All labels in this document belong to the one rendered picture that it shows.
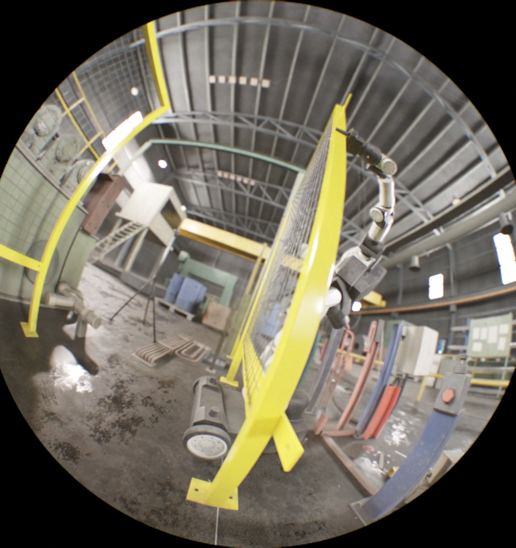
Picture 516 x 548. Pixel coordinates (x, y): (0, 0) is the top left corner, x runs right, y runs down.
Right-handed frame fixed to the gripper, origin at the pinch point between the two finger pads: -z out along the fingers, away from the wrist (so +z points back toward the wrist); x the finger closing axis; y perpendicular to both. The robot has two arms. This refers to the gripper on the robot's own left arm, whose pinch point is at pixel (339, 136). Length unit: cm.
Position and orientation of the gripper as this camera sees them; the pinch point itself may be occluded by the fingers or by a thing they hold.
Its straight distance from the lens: 80.4
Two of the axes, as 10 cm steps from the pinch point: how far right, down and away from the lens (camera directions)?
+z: 9.3, 3.5, 0.1
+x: -1.0, 2.2, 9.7
